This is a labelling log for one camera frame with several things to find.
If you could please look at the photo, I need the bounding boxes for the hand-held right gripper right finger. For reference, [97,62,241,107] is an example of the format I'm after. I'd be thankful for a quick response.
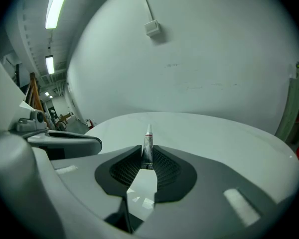
[134,144,280,239]

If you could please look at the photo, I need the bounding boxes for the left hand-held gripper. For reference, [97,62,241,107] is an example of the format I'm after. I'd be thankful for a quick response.
[16,100,103,160]

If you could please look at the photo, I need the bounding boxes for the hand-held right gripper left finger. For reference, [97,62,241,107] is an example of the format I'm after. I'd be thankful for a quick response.
[50,144,143,239]

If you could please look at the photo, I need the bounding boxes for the small white tube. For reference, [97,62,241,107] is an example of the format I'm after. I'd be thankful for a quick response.
[142,123,154,170]

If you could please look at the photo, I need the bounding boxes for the cardboard boxes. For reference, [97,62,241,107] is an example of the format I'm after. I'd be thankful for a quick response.
[58,113,74,123]

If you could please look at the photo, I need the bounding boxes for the white wall junction box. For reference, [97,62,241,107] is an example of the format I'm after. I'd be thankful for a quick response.
[144,19,161,37]

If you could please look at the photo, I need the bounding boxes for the white wall conduit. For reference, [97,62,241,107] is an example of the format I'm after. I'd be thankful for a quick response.
[138,0,155,22]

